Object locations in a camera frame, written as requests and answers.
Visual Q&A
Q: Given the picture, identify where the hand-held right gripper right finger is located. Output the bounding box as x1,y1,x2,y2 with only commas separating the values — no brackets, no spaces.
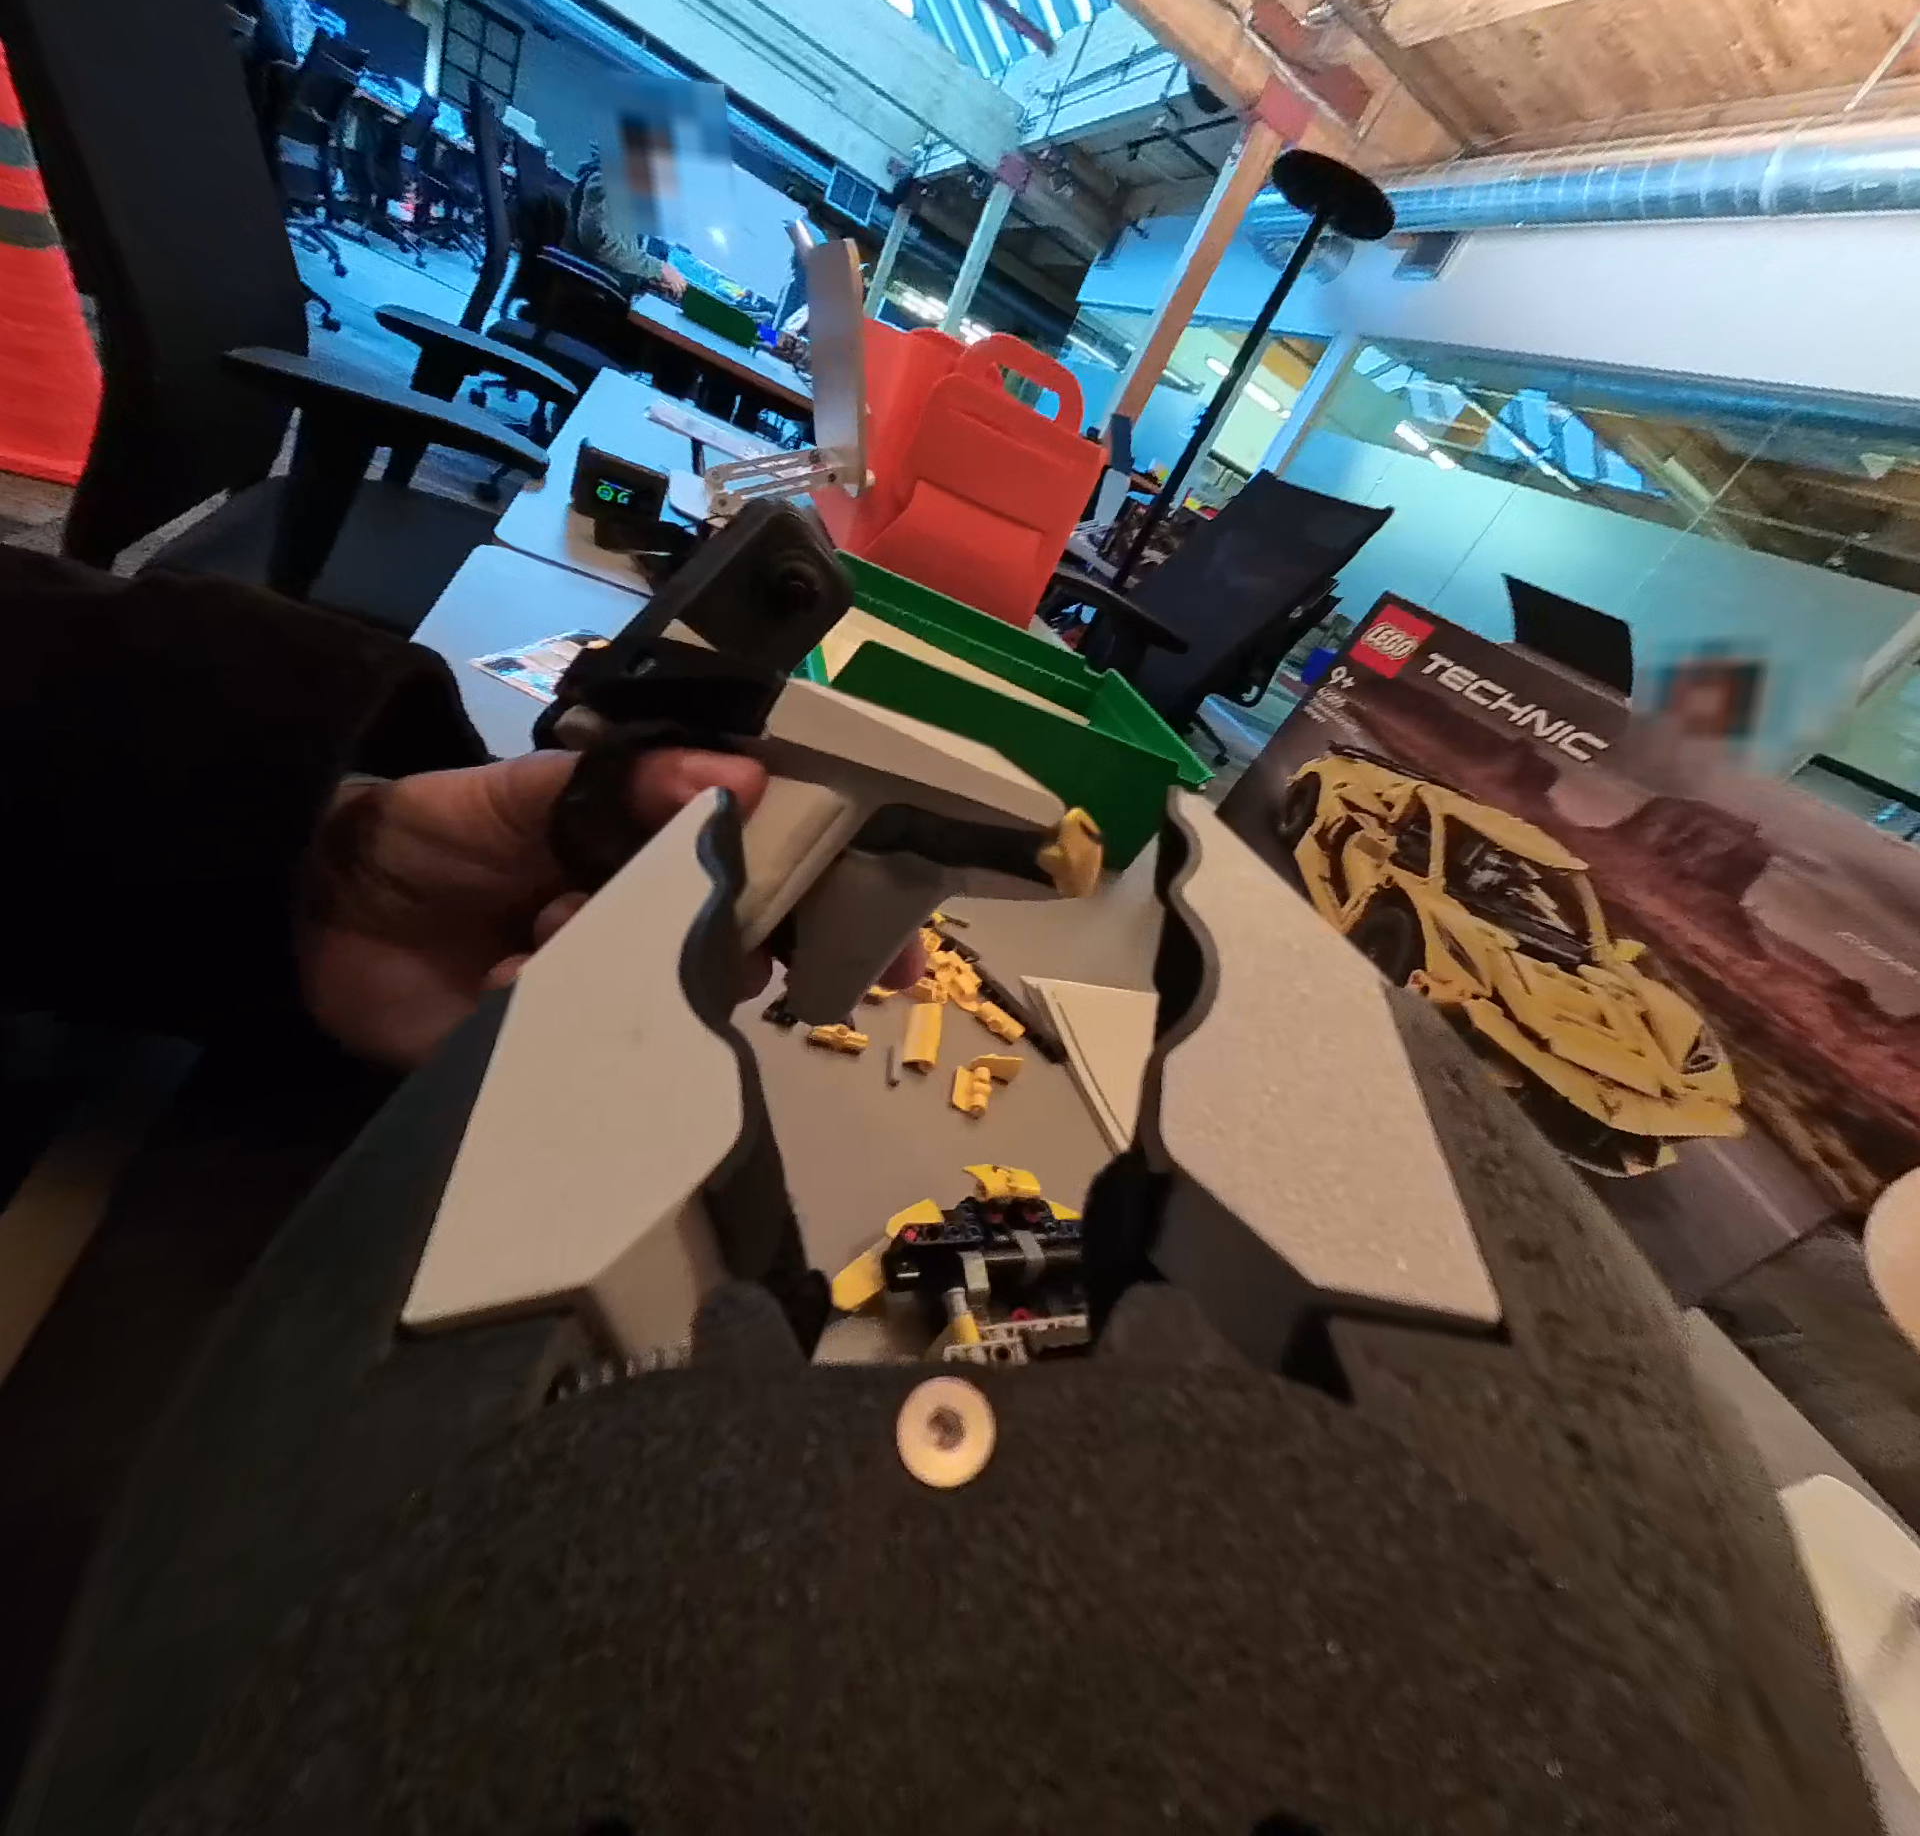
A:
1078,791,1505,1350

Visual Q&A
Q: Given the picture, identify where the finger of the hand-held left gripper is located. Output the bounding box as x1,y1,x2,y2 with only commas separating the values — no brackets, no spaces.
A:
730,796,929,1023
765,678,1107,898

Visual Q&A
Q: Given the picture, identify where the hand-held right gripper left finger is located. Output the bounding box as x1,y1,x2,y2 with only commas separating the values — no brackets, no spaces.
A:
399,791,828,1370

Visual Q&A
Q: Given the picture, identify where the person's left forearm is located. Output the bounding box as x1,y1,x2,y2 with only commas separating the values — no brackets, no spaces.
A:
0,544,496,1056

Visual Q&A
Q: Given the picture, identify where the person's left hand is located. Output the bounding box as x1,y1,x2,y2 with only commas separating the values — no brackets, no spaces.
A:
295,749,776,1067

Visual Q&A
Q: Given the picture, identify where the pile of yellow toy bricks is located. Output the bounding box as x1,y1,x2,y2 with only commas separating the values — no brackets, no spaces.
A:
765,906,1082,1124

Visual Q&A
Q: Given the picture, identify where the green plastic bin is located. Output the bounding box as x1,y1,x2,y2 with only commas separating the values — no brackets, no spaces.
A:
800,544,1214,834

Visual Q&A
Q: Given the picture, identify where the small black display device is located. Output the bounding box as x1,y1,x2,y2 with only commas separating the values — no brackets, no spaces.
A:
569,443,667,527

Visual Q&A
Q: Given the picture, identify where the colourful leaflet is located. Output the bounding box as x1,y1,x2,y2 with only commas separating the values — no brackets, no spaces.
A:
469,628,606,706

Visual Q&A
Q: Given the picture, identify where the white instruction booklet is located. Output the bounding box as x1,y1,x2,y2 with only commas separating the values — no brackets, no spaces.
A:
1018,971,1162,1154

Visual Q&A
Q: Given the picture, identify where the orange plastic carry case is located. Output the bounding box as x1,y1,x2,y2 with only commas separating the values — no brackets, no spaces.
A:
815,324,978,563
865,339,1112,631

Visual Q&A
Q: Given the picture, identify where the long work table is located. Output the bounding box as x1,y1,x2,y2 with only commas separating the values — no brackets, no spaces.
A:
625,290,820,427

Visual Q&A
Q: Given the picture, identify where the partly built toy car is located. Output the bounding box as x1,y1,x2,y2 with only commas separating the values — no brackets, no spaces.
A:
828,1162,1091,1370

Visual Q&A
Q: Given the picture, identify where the black mesh office chair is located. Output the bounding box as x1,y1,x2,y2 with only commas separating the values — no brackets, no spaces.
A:
1050,472,1395,757

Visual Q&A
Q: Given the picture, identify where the toy box with yellow car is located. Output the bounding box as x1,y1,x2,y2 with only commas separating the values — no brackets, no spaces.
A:
1214,591,1920,1297

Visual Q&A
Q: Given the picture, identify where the black flat panel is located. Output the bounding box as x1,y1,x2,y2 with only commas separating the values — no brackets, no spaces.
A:
1505,573,1638,699

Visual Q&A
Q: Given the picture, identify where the row of black office chairs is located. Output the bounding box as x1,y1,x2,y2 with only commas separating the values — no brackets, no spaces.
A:
226,0,496,280

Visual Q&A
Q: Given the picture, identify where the black floor lamp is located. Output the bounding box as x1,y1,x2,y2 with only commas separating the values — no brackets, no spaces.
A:
1107,149,1396,579

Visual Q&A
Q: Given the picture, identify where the printed instruction sheet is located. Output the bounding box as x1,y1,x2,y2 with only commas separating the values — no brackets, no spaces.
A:
1774,1475,1920,1807

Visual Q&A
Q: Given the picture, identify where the orange reflective cone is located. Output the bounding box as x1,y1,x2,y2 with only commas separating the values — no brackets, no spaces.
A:
0,45,107,491

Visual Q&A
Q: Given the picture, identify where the metal bracket stand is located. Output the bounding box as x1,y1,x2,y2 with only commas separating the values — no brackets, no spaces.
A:
698,224,879,518

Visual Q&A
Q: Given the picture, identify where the silver ventilation duct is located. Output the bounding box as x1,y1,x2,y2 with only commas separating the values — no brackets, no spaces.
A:
1246,120,1920,241

